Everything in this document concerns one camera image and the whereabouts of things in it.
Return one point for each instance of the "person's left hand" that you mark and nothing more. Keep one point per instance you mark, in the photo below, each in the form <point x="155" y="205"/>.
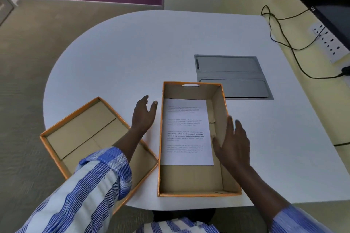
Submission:
<point x="142" y="118"/>

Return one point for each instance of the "person's right hand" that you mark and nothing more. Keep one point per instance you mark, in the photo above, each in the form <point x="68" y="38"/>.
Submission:
<point x="235" y="151"/>

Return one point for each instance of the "person's left thumb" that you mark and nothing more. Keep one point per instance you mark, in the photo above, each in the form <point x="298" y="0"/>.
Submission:
<point x="153" y="106"/>

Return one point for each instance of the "person's right thumb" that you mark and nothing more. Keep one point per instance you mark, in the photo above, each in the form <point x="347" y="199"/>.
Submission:
<point x="217" y="144"/>

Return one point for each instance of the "person's right forearm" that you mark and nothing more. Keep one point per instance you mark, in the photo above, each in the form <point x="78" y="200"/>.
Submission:
<point x="259" y="191"/>

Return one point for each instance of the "person's left forearm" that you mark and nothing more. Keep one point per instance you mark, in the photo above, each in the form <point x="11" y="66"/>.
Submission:
<point x="128" y="142"/>

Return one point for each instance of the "printed white paper sheet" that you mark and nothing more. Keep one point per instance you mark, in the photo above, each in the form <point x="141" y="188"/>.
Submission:
<point x="186" y="137"/>

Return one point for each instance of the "orange cardboard box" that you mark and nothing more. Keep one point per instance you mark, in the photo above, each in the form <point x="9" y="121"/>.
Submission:
<point x="191" y="178"/>

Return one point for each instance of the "orange cardboard box lid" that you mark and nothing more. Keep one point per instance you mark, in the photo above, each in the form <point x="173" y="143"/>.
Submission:
<point x="82" y="131"/>

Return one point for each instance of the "blue striped white shirt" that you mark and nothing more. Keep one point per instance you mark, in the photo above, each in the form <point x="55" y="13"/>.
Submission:
<point x="82" y="194"/>

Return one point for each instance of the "black plug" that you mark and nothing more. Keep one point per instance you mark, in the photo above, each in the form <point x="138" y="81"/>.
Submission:
<point x="346" y="71"/>

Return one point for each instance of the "white power strip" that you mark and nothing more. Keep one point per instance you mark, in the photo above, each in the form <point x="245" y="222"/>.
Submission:
<point x="329" y="43"/>

